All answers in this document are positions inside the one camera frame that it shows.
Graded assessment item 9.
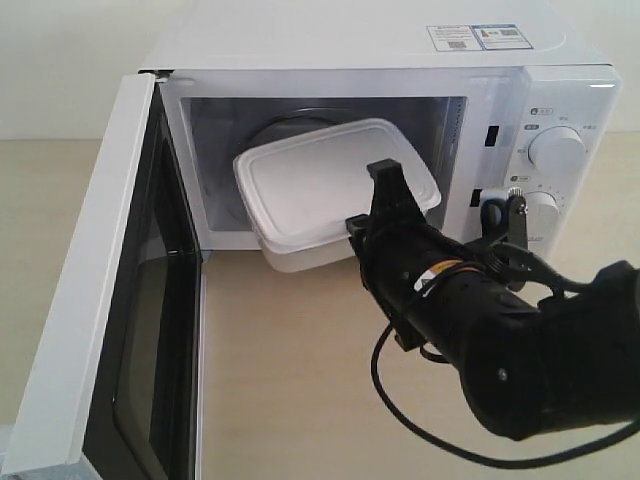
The lower white timer knob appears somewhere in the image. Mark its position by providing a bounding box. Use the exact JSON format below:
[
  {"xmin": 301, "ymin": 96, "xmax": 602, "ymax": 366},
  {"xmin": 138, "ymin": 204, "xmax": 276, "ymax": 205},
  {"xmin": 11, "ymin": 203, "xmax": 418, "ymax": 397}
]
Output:
[{"xmin": 525, "ymin": 191, "xmax": 559, "ymax": 239}]

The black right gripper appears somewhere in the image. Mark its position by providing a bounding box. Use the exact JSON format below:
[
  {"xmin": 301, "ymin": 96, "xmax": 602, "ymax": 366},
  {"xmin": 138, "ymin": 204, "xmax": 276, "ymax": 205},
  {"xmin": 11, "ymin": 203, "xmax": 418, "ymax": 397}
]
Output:
[{"xmin": 345, "ymin": 159, "xmax": 500, "ymax": 353}]

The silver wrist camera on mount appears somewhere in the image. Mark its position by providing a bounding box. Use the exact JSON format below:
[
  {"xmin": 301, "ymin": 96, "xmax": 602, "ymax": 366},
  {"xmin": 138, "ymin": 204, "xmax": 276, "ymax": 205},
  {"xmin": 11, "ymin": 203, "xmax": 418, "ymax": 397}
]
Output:
[{"xmin": 480, "ymin": 187, "xmax": 528, "ymax": 292}]

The black camera cable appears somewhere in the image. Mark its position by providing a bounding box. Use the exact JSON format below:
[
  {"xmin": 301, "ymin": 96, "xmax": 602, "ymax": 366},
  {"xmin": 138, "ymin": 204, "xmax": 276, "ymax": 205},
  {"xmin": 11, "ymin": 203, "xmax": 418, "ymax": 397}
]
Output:
[{"xmin": 369, "ymin": 324, "xmax": 640, "ymax": 469}]

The blue bordered warning sticker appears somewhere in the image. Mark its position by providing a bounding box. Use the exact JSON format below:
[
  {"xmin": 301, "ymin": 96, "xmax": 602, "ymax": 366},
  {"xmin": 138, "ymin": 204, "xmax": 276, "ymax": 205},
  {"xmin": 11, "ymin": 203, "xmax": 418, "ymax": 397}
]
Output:
[{"xmin": 427, "ymin": 24, "xmax": 533, "ymax": 52}]

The upper white power knob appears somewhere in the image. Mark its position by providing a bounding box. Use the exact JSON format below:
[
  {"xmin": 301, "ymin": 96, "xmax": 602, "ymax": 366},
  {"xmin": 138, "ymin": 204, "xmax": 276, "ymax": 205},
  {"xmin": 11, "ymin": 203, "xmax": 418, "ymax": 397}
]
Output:
[{"xmin": 528, "ymin": 126, "xmax": 587, "ymax": 177}]

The white microwave door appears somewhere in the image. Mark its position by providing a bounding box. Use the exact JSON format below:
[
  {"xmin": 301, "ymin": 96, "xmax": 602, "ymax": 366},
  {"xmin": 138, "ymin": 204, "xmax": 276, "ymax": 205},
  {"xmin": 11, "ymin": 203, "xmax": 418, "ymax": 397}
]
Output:
[{"xmin": 1, "ymin": 72, "xmax": 204, "ymax": 479}]

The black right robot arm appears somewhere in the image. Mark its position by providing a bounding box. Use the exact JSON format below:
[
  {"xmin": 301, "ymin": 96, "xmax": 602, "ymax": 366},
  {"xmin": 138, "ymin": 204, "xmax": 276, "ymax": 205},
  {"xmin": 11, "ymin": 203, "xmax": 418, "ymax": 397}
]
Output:
[{"xmin": 346, "ymin": 159, "xmax": 639, "ymax": 440}]

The white Midea microwave body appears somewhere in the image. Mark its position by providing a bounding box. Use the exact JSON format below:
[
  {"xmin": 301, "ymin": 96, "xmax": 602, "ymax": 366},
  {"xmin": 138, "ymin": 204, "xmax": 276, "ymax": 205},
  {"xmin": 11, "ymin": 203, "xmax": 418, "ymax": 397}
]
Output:
[{"xmin": 141, "ymin": 1, "xmax": 621, "ymax": 257}]

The white lidded plastic container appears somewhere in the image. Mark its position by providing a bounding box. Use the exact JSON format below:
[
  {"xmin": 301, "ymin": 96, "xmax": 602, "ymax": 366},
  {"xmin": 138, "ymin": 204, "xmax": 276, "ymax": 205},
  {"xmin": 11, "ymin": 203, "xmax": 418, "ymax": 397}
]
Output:
[{"xmin": 234, "ymin": 118, "xmax": 441, "ymax": 273}]

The glass turntable plate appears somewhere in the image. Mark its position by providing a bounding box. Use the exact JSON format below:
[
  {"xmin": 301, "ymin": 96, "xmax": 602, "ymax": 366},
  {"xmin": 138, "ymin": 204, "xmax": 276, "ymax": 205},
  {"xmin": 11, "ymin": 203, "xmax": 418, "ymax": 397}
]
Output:
[{"xmin": 211, "ymin": 99, "xmax": 357, "ymax": 231}]

